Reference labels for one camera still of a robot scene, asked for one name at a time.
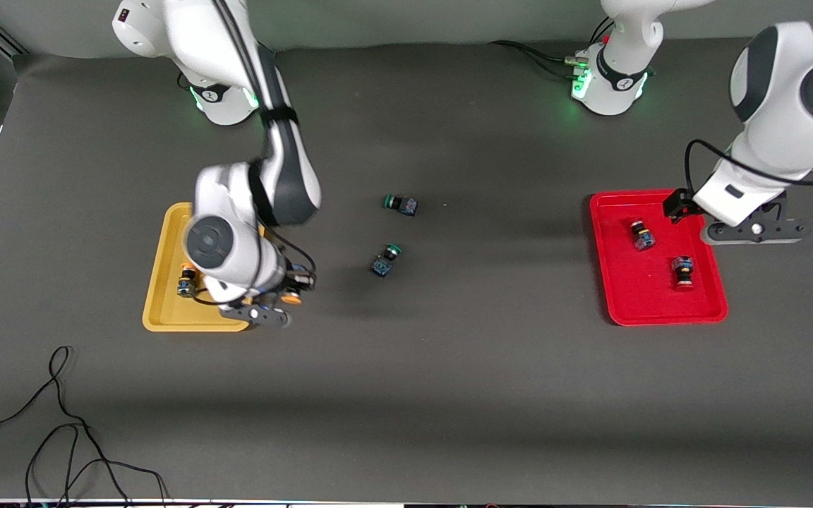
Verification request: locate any red push button switch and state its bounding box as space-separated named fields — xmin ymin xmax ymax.
xmin=629 ymin=219 xmax=656 ymax=252
xmin=671 ymin=255 xmax=695 ymax=291

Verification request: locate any red plastic tray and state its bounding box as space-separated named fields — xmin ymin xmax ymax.
xmin=589 ymin=189 xmax=730 ymax=327

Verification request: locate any yellow plastic tray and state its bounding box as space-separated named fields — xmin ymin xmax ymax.
xmin=142 ymin=202 xmax=267 ymax=332

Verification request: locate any dark grey table cloth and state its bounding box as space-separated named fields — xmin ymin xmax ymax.
xmin=0 ymin=35 xmax=813 ymax=503

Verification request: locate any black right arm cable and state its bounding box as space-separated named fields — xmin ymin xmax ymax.
xmin=191 ymin=0 xmax=318 ymax=306

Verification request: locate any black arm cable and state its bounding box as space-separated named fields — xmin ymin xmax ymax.
xmin=191 ymin=0 xmax=318 ymax=306
xmin=684 ymin=139 xmax=813 ymax=205

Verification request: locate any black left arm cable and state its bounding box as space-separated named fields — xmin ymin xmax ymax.
xmin=684 ymin=139 xmax=813 ymax=205

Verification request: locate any green push button switch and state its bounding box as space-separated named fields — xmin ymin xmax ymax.
xmin=370 ymin=243 xmax=404 ymax=278
xmin=383 ymin=194 xmax=419 ymax=217

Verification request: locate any black left base cable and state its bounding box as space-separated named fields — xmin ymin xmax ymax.
xmin=488 ymin=39 xmax=587 ymax=80

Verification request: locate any thin black loose cable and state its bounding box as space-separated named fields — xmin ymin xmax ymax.
xmin=0 ymin=346 xmax=167 ymax=505

